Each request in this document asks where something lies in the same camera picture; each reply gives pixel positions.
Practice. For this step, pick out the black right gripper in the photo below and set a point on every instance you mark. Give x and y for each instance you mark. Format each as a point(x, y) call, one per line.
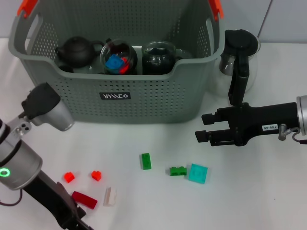
point(259, 121)

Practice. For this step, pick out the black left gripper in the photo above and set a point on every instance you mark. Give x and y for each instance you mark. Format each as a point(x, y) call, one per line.
point(50, 198)

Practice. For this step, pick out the dark red curved brick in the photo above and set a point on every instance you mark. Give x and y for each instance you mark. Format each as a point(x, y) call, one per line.
point(86, 200)

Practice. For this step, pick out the clear transparent brick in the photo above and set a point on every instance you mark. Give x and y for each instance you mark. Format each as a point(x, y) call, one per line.
point(109, 197)

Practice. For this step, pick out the small red brick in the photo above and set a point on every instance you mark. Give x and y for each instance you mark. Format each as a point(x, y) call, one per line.
point(69, 177)
point(96, 176)

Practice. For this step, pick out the green two-stud brick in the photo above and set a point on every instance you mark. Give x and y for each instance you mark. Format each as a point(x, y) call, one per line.
point(178, 171)

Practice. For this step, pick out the glass teacup black sleeve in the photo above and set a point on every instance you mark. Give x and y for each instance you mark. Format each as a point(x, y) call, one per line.
point(157, 48)
point(156, 69)

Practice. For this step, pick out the blue square plate brick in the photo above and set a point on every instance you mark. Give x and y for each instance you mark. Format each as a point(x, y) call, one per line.
point(114, 63)

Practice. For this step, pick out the glass jar with bricks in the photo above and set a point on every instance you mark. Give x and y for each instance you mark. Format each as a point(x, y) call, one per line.
point(115, 46)

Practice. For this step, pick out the grey perforated storage basket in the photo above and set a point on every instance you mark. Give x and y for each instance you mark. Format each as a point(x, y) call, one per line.
point(156, 103)

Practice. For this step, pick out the teal square plate brick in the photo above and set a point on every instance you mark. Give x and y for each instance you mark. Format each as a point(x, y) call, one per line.
point(197, 173)

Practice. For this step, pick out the glass coffee pot black lid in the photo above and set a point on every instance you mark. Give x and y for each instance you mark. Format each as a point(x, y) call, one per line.
point(239, 45)

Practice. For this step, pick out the black clay teapot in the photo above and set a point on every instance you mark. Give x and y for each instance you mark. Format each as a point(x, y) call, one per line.
point(76, 51)

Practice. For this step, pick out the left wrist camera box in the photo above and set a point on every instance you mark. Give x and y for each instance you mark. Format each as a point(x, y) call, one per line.
point(45, 105)

